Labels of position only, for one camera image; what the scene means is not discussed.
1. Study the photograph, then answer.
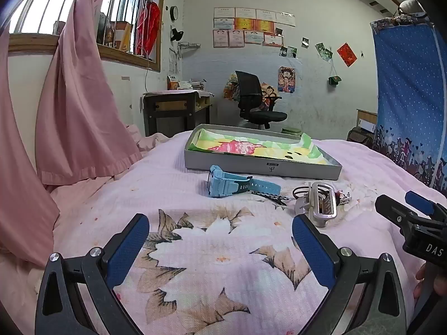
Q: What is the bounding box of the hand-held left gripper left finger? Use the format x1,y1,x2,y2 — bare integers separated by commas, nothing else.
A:
35,213,151,335

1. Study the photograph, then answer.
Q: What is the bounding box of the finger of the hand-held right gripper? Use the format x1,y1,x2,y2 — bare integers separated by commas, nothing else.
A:
375,195,420,238
405,191,447,219

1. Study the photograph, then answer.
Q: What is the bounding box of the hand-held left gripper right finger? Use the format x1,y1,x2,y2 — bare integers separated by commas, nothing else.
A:
291,214,409,335

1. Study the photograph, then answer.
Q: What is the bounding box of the beige hair claw clip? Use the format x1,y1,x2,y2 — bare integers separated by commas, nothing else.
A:
294,181,338,228

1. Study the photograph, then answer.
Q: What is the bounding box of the grey cardboard box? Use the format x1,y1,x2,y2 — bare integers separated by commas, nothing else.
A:
184,124,343,181

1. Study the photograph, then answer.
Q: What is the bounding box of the light blue wristwatch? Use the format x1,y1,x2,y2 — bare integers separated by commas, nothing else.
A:
208,165,282,199

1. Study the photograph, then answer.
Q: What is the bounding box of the person's right hand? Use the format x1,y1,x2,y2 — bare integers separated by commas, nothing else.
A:
414,263,447,299

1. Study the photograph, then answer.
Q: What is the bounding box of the dark wicker basket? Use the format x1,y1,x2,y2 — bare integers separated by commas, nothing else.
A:
346,126,374,149

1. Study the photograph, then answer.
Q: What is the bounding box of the pink floral blanket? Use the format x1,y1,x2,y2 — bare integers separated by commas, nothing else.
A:
0,133,447,335

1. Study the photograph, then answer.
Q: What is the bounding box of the wooden board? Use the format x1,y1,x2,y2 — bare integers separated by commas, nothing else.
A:
356,109,378,133

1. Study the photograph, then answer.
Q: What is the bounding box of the blue dotted curtain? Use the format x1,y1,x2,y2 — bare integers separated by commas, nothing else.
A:
370,17,447,192

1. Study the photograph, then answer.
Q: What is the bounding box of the crumpled pink cloth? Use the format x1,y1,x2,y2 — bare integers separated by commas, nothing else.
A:
126,126,172,150

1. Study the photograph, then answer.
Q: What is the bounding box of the colourful painted cloth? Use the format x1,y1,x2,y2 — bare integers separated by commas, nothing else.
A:
192,129,331,165

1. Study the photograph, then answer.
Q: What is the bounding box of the dark wooden desk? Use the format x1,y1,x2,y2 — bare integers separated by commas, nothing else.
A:
142,90,213,137

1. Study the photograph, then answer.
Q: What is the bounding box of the pink curtain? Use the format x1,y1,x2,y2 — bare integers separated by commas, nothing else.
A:
0,0,144,262

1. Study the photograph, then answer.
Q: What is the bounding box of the cartoon figures poster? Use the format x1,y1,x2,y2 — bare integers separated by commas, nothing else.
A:
260,83,280,110

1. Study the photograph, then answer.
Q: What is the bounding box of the red paper square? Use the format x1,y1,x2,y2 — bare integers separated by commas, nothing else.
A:
337,43,357,67

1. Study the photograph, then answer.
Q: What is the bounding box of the anime character poster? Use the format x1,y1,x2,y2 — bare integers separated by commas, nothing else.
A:
277,66,296,93

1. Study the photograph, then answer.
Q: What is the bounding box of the stack of books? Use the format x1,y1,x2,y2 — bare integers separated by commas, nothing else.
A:
178,80,206,91

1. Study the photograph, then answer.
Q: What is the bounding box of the black office chair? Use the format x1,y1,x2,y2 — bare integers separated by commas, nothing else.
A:
235,71,287,130

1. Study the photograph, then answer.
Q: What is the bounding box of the colourful patterned cloth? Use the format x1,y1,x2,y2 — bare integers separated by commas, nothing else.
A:
223,73,241,100

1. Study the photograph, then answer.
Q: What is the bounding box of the grey bundle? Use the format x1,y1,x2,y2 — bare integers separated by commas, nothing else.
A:
398,0,425,16

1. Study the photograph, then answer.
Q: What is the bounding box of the red hanging bag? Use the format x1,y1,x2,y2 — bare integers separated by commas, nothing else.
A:
136,2,161,56

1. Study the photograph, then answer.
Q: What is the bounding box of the red string bracelet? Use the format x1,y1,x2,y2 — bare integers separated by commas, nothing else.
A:
333,190,353,205

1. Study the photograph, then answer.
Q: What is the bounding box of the black patterned bracelet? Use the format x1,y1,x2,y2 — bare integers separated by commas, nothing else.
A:
251,190,290,206

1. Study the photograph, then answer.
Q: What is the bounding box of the cluster of wall photos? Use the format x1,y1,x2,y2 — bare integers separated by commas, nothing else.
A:
274,27,334,62

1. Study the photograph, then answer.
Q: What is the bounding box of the barred window wooden frame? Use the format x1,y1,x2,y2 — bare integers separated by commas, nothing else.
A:
7,0,168,72

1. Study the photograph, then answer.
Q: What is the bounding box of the group of wall certificates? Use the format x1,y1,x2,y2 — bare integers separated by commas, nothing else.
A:
213,6,297,49

